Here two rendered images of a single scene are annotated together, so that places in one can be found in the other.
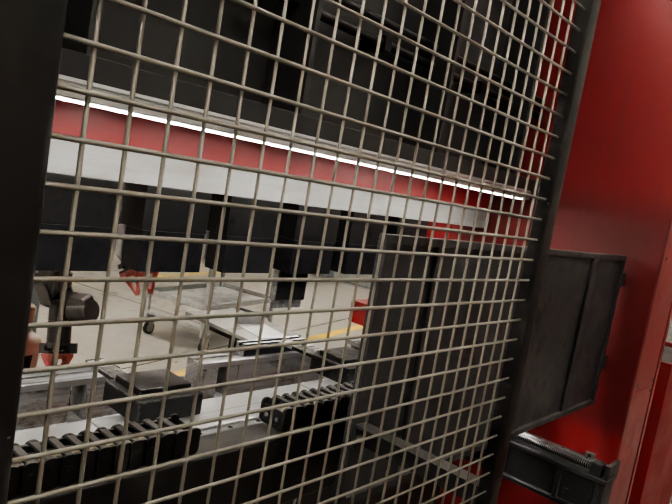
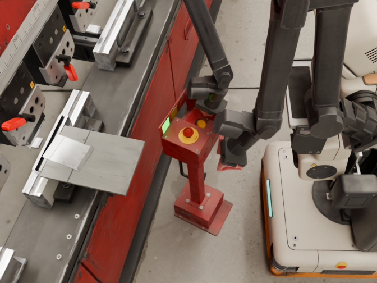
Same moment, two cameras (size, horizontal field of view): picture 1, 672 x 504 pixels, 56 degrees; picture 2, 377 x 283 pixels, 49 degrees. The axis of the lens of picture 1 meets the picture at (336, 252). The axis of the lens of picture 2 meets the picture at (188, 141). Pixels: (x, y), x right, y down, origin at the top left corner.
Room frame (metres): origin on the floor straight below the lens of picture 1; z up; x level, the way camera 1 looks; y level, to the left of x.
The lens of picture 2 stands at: (2.32, 0.24, 2.05)
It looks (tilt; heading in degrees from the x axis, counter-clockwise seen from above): 58 degrees down; 158
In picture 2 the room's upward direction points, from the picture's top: 6 degrees counter-clockwise
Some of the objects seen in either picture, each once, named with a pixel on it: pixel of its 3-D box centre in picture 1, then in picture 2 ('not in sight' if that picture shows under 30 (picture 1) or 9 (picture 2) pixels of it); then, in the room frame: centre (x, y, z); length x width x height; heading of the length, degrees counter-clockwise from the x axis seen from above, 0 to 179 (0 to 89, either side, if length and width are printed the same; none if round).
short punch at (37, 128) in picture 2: (288, 289); (31, 124); (1.54, 0.10, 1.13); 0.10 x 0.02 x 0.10; 139
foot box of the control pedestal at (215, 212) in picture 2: not in sight; (203, 205); (1.56, 0.60, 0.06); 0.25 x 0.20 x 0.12; 35
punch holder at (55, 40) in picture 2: (240, 233); (42, 44); (1.41, 0.22, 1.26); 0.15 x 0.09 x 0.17; 139
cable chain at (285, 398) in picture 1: (346, 398); not in sight; (1.12, -0.06, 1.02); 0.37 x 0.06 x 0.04; 139
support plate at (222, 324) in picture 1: (242, 324); (93, 159); (1.63, 0.21, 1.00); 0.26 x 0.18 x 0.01; 49
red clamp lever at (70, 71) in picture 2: not in sight; (67, 68); (1.46, 0.25, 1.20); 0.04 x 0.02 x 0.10; 49
